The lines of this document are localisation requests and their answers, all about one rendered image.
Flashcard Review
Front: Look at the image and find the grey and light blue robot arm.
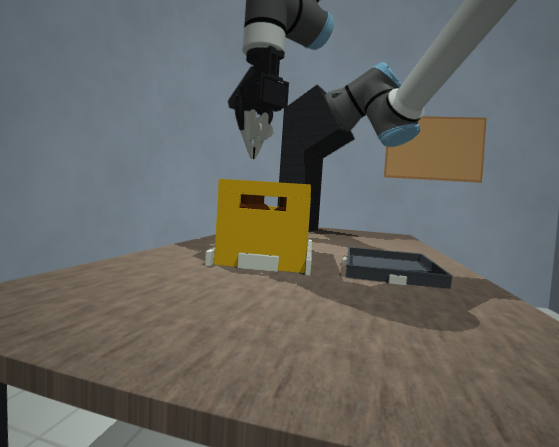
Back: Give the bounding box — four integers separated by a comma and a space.
242, 0, 517, 147

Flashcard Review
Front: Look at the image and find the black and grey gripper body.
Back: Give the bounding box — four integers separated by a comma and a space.
239, 46, 289, 115

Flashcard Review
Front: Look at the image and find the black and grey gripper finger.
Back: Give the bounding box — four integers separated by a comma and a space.
253, 110, 273, 159
235, 95, 262, 159

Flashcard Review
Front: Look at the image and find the yellow bottle crate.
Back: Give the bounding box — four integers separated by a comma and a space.
214, 179, 311, 273

